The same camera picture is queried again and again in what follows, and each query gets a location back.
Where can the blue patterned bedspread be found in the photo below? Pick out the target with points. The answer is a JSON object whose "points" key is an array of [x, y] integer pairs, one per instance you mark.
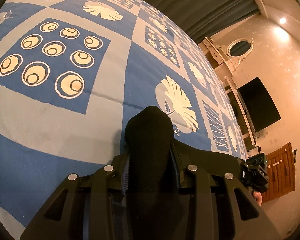
{"points": [[73, 72]]}

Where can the oval white framed mirror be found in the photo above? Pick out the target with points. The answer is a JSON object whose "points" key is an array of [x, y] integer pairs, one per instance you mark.
{"points": [[240, 47]]}

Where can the person right hand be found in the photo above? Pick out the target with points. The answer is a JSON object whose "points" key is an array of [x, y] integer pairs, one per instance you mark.
{"points": [[258, 197]]}

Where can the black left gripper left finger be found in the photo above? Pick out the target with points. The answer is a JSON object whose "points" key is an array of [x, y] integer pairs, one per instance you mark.
{"points": [[92, 206]]}

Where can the dark grey curtain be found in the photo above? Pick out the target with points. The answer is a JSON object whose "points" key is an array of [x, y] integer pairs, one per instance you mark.
{"points": [[202, 18]]}

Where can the black wall television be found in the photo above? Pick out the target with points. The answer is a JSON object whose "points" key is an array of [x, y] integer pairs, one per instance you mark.
{"points": [[259, 104]]}

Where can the brown wooden cabinet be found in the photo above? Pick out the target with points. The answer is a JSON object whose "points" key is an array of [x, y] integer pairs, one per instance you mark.
{"points": [[281, 172]]}

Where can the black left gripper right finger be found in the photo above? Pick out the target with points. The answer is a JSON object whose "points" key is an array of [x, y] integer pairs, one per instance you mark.
{"points": [[220, 207]]}

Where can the black pant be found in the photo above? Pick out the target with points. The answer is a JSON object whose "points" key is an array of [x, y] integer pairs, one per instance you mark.
{"points": [[154, 208]]}

